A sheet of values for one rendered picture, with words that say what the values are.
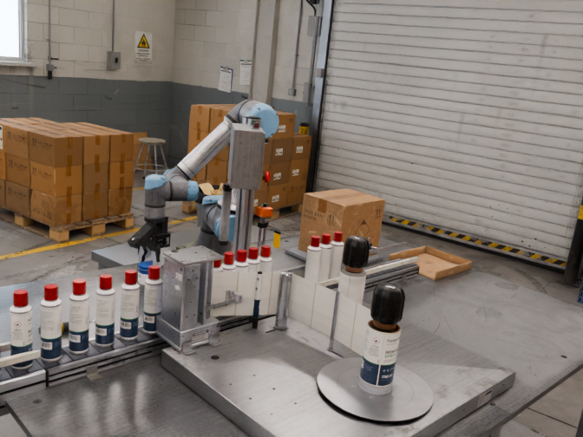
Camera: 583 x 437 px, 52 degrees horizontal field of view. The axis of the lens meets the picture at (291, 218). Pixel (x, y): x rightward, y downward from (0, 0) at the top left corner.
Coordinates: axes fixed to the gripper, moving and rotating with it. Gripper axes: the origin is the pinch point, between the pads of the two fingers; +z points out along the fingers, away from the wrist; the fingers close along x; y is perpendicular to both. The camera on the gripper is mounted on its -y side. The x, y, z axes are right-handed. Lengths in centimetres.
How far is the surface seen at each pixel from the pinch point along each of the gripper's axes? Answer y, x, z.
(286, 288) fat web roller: 1, -63, -13
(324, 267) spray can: 41, -51, -6
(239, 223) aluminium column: 15.6, -29.1, -22.6
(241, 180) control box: 2, -40, -42
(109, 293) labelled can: -45, -37, -15
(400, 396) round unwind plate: -9, -109, 1
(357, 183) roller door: 451, 167, 52
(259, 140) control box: 6, -43, -55
